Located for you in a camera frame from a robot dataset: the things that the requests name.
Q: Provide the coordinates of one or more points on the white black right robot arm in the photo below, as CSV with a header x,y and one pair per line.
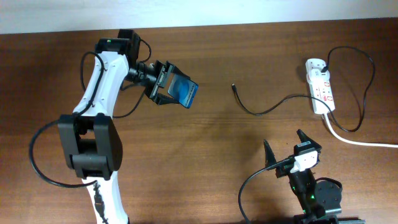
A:
x,y
320,199

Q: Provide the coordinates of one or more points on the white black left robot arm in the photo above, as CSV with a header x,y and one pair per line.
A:
x,y
90,141

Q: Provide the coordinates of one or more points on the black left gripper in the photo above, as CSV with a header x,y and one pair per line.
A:
x,y
162,76

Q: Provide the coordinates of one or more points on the white USB charger adapter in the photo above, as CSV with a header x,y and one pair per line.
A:
x,y
316,75

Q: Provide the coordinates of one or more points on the white power strip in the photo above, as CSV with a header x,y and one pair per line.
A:
x,y
321,91

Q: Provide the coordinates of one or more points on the blue Galaxy smartphone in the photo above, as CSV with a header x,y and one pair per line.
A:
x,y
183,90

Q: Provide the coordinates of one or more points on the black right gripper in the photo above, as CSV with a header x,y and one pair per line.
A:
x,y
286,170

